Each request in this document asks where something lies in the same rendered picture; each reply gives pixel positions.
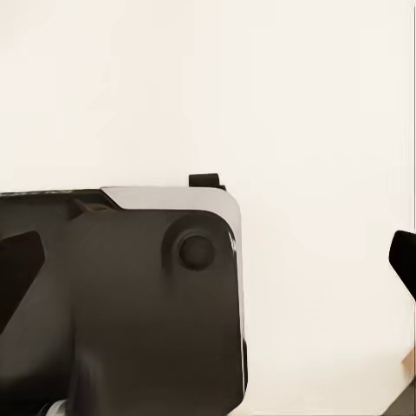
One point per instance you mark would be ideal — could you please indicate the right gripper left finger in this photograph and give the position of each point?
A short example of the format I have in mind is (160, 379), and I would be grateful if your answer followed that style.
(21, 258)

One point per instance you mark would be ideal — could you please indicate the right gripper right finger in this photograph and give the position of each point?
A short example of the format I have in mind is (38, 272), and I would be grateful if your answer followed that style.
(402, 257)

